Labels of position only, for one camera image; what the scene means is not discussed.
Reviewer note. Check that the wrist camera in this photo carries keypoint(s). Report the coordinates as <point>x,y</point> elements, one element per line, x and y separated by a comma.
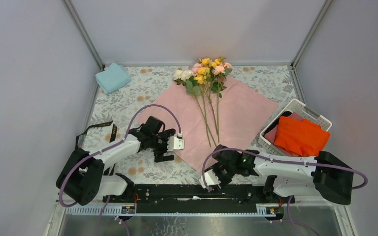
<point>211,180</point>
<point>175,142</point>

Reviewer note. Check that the light blue folded towel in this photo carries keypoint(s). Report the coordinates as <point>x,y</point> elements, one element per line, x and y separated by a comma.
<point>112,78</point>

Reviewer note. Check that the white fake flower stem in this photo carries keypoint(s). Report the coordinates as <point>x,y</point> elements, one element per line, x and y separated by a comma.
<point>184,76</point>

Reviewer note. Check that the orange cloth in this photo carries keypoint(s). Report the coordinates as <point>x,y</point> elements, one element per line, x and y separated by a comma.
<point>300,137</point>

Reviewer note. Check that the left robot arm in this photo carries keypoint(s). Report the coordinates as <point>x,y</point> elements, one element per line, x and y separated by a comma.
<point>86,176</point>

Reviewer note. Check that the black ribbon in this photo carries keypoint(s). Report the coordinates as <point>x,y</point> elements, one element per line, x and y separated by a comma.
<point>112,134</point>

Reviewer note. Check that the yellow fake flower stem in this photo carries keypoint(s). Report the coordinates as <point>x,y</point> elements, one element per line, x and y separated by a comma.
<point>214,73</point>

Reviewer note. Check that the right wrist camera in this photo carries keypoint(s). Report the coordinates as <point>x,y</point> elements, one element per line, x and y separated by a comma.
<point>211,180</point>

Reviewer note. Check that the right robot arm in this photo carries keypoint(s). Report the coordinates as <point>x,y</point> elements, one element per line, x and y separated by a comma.
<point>322,175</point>

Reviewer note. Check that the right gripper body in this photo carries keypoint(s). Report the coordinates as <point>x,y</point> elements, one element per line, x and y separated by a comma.
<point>229,168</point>

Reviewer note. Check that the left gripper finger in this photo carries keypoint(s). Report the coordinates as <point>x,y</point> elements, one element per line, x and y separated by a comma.
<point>163,156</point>
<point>166,134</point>

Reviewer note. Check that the pink fake flower stem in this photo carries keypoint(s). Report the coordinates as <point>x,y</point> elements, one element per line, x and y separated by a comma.
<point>206,85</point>

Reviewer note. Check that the pink purple wrapping paper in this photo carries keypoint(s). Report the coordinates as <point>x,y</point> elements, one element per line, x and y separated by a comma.
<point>242,113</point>

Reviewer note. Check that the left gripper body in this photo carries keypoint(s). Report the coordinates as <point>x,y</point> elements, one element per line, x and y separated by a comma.
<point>158,147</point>

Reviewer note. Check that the pink cloth in basket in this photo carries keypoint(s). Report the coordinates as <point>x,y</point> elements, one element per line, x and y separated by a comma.
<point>270,133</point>

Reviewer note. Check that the white plastic basket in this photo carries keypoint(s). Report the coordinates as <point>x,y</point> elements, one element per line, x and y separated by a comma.
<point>300,110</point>

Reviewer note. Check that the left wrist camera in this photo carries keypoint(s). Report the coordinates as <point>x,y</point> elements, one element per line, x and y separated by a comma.
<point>175,142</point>

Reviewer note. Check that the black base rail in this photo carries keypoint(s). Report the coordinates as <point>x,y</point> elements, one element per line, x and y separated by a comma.
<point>193,199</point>

